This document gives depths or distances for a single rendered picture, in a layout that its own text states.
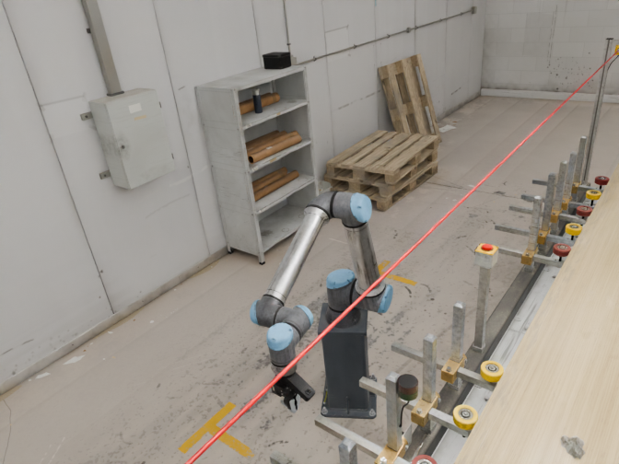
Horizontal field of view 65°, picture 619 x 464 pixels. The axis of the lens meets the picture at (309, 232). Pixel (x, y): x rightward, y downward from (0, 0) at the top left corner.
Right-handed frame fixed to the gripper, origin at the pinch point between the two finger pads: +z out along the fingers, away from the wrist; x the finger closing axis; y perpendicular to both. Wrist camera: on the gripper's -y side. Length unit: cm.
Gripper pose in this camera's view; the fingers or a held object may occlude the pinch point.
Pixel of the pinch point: (296, 411)
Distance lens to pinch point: 192.7
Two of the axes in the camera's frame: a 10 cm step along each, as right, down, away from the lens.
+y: -8.0, -2.1, 5.6
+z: 1.0, 8.8, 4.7
